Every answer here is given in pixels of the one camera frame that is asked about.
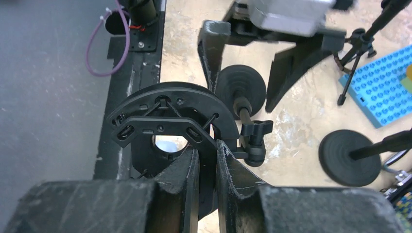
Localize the black poker chip case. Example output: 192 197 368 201
380 150 412 233

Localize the black tripod shock-mount stand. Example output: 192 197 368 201
333 0 412 106

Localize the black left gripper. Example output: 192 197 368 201
197 1 346 113

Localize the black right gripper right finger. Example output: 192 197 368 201
216 140 406 233

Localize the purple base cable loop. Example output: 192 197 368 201
85 0 131 77

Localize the black round-base mic stand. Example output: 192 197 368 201
318 130 412 187

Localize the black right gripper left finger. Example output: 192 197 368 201
5 148 199 233

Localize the yellow lego brick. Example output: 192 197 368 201
400 65 412 94

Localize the blue lego baseplate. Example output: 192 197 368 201
347 45 412 129

